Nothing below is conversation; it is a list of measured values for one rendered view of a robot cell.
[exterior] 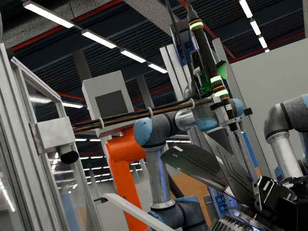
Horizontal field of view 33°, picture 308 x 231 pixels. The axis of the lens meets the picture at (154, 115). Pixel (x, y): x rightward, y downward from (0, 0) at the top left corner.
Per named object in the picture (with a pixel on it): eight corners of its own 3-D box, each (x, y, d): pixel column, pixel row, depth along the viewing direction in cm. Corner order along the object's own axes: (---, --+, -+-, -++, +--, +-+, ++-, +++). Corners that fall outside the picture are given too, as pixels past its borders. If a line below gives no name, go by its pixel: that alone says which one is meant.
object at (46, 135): (41, 152, 129) (30, 120, 130) (31, 159, 135) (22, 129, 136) (77, 144, 135) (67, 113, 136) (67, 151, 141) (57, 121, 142)
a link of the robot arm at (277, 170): (281, 192, 248) (271, 165, 250) (308, 183, 246) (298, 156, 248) (281, 194, 237) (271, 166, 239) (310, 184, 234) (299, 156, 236)
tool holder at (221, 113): (227, 123, 164) (216, 95, 166) (213, 129, 170) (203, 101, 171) (246, 118, 170) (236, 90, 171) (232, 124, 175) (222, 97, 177)
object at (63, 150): (66, 164, 133) (60, 146, 134) (60, 167, 136) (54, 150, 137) (83, 159, 136) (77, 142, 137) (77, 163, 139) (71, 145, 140)
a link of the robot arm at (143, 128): (188, 229, 238) (170, 112, 230) (161, 240, 230) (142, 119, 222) (173, 223, 248) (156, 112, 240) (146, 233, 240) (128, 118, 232)
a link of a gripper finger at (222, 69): (237, 73, 172) (221, 82, 180) (231, 56, 173) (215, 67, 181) (230, 74, 171) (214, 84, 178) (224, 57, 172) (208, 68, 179)
